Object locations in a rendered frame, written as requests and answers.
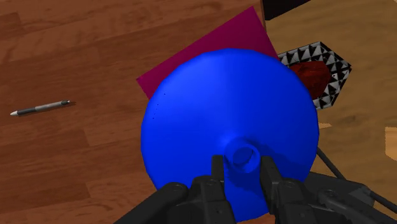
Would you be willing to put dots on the magenta flat book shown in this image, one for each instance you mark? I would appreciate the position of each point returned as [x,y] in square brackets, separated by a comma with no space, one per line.
[223,43]

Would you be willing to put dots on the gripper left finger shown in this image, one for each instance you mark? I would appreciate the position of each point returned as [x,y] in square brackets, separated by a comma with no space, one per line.
[204,195]

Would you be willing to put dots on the black white patterned hexagonal bin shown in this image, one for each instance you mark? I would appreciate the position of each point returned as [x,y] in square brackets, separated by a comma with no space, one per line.
[322,74]

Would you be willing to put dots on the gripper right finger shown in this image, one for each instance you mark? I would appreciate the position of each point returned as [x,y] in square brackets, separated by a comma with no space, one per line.
[288,198]

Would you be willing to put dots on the grey and black pen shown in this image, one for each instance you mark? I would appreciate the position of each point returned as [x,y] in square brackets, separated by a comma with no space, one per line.
[40,108]

